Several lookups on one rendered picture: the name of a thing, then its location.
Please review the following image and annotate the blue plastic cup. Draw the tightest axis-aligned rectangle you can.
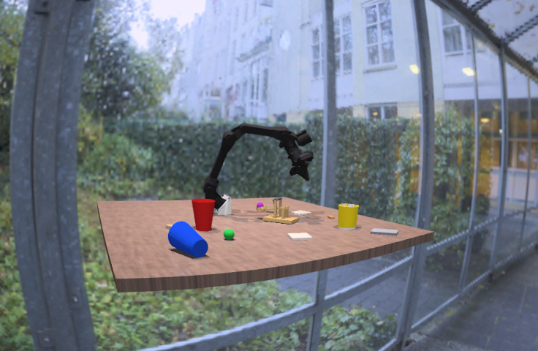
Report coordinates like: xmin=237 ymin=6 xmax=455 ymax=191
xmin=168 ymin=221 xmax=208 ymax=258

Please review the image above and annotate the green ball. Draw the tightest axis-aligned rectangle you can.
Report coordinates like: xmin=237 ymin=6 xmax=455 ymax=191
xmin=224 ymin=229 xmax=234 ymax=240

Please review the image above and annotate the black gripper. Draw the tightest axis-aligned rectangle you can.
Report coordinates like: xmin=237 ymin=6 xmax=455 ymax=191
xmin=288 ymin=148 xmax=312 ymax=181

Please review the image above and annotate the red plastic cup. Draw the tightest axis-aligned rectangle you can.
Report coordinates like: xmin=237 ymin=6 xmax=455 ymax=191
xmin=192 ymin=199 xmax=216 ymax=232

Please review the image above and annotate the cream flat square tile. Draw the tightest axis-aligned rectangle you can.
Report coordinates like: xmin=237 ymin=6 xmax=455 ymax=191
xmin=287 ymin=233 xmax=312 ymax=241
xmin=291 ymin=210 xmax=311 ymax=216

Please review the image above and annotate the yellow mug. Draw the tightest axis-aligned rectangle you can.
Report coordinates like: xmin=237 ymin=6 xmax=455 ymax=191
xmin=338 ymin=203 xmax=359 ymax=230

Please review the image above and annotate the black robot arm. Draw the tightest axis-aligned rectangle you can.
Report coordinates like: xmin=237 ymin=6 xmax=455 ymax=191
xmin=203 ymin=123 xmax=312 ymax=210

